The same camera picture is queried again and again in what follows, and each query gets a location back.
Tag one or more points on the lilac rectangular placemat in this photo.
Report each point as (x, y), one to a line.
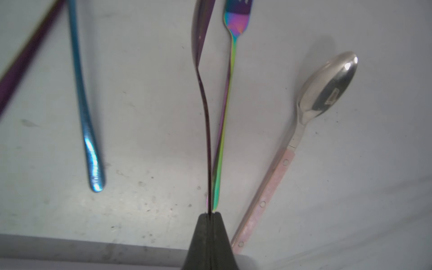
(41, 253)

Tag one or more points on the silver spoon pink handle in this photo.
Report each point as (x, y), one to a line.
(319, 93)

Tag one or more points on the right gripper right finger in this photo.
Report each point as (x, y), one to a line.
(221, 254)

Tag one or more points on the blue fork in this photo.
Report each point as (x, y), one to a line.
(93, 159)

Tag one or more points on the purple magenta spoon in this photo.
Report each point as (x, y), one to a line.
(15, 72)

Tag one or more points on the rainbow fork green handle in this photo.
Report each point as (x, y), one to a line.
(236, 18)

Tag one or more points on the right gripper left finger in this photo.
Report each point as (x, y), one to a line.
(198, 254)

